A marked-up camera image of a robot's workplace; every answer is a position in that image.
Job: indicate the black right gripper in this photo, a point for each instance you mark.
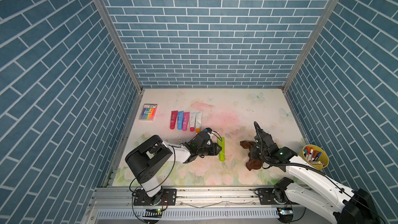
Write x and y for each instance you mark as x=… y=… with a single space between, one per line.
x=252 y=149

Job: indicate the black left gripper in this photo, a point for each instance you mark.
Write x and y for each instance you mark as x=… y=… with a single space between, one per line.
x=213 y=148

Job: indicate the brown wiping cloth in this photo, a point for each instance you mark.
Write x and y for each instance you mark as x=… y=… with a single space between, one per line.
x=254 y=162

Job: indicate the green toothpaste tube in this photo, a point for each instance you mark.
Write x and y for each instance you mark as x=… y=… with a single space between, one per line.
x=221 y=142

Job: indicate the white orange-capped toothpaste tube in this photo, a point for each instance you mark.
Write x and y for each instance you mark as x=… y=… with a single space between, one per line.
x=198 y=121

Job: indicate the white pink-capped toothpaste tube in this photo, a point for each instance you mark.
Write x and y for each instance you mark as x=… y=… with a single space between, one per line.
x=192 y=121

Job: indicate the magenta toothpaste tube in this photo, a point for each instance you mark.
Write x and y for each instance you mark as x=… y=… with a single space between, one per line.
x=185 y=121

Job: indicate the blue toothpaste tube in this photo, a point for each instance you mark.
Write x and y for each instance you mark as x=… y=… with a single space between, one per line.
x=180 y=119

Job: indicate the red toothpaste tube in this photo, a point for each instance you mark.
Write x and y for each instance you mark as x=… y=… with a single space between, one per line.
x=173 y=119

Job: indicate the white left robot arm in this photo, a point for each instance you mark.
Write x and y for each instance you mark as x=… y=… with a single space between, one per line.
x=149 y=157

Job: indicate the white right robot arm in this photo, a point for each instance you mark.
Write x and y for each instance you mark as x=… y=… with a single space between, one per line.
x=324 y=196

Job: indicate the yellow cup of markers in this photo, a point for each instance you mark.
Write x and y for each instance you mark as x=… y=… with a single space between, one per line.
x=314 y=156

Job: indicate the rainbow highlighter pen pack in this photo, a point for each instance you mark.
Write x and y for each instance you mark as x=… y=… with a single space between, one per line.
x=148 y=112

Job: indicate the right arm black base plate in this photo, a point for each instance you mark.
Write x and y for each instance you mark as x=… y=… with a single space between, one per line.
x=273 y=196

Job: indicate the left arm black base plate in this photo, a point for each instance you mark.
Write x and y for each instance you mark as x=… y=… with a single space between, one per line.
x=165 y=196

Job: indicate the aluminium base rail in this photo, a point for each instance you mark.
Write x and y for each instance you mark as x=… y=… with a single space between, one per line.
x=192 y=203

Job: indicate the aluminium right corner post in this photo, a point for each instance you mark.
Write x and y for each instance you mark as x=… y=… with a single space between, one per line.
x=321 y=22

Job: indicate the aluminium corner post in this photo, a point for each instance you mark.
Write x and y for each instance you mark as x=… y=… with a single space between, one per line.
x=321 y=22
x=102 y=10

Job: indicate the aluminium left corner post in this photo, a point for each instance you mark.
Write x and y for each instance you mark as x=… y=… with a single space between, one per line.
x=102 y=10

